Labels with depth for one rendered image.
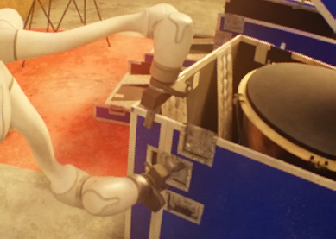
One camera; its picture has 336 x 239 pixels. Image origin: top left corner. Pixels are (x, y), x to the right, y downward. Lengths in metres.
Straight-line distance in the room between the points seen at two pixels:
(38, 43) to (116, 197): 0.49
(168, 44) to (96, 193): 0.46
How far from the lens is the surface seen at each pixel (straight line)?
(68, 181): 1.22
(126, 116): 3.08
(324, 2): 1.07
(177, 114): 1.69
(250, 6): 3.52
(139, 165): 1.53
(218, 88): 2.04
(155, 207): 1.25
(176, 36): 1.21
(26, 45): 1.22
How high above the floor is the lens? 1.66
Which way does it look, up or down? 31 degrees down
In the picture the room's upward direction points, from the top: 6 degrees clockwise
